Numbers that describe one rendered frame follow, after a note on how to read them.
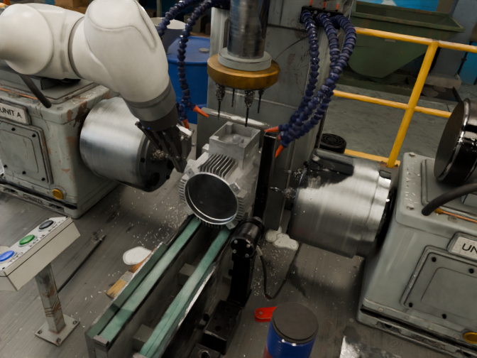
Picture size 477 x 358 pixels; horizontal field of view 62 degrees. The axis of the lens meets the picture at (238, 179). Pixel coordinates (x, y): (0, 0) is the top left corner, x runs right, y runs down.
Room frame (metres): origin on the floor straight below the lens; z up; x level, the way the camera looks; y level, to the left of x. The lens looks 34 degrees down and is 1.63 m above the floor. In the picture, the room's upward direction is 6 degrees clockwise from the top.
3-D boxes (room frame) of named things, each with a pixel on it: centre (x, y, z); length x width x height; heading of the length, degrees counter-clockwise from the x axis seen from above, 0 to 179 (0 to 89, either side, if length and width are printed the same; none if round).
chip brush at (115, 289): (0.74, 0.24, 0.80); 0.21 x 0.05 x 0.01; 158
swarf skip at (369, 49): (5.12, -1.73, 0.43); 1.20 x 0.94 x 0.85; 79
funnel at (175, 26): (2.51, 0.53, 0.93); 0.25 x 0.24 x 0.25; 167
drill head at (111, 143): (1.04, 0.37, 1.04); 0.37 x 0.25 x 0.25; 72
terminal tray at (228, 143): (0.95, 0.02, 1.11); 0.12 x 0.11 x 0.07; 161
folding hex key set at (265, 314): (0.65, -0.12, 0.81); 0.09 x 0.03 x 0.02; 103
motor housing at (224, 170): (0.91, 0.03, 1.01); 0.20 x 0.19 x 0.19; 161
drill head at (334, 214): (0.83, -0.29, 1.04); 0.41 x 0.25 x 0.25; 72
